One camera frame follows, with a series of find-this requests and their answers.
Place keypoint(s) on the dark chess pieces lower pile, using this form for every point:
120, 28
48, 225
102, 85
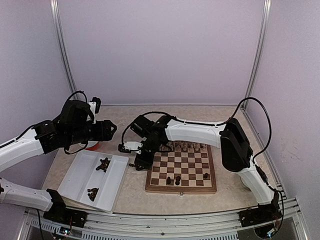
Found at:
92, 193

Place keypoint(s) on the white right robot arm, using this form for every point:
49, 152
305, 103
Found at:
236, 153

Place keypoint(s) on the pale green glass bowl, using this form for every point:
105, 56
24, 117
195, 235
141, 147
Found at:
245, 185

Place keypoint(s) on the white plastic divided tray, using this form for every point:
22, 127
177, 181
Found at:
82, 175

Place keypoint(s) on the aluminium corner post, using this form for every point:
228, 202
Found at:
259, 49
54, 5

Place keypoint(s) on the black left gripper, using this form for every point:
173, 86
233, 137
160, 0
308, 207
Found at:
101, 133

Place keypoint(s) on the dark chess pieces pile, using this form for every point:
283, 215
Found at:
104, 164
92, 193

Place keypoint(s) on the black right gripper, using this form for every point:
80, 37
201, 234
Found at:
146, 162

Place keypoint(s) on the left aluminium corner post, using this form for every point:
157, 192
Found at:
54, 5

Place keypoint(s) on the aluminium front rail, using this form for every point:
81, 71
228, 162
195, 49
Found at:
221, 225

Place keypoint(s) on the row of white chess pieces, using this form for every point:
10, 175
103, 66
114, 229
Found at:
183, 146

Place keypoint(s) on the dark chess pieces upper pile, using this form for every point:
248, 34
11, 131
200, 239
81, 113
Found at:
104, 164

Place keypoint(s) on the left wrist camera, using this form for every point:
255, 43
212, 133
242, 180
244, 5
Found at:
95, 105

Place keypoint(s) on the wooden chess board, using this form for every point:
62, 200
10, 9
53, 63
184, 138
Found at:
190, 166

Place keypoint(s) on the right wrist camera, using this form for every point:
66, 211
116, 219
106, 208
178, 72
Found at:
130, 146

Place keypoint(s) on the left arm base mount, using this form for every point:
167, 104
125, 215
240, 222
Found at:
59, 213

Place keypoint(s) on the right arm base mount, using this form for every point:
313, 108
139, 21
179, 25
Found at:
261, 214

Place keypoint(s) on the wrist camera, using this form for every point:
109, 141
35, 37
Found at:
95, 105
130, 146

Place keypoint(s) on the right aluminium corner post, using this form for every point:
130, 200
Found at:
259, 49

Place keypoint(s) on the red white bowl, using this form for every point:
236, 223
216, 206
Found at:
92, 145

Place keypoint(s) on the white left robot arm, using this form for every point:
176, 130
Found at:
76, 124

